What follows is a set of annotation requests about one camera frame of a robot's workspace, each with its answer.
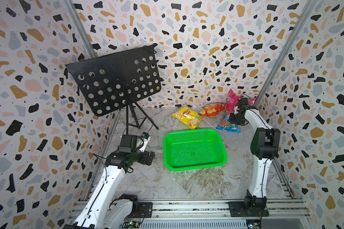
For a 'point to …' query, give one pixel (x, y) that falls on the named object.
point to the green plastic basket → (193, 148)
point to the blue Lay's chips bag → (225, 124)
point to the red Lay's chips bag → (210, 109)
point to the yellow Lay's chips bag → (188, 117)
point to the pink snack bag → (232, 99)
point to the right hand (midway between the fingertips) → (233, 120)
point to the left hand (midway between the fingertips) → (147, 151)
